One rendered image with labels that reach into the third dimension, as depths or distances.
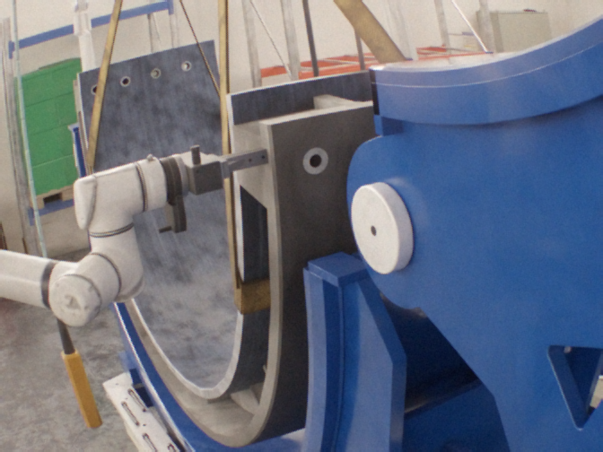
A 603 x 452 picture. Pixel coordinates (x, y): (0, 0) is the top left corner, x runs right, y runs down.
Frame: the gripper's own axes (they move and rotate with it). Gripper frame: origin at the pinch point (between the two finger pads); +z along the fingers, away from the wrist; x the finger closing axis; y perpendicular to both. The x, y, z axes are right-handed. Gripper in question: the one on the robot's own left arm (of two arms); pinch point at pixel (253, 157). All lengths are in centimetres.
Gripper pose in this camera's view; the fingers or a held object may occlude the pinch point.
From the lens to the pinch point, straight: 145.2
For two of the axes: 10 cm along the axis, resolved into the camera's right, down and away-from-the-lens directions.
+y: -1.3, -9.4, -3.0
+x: -4.2, -2.2, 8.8
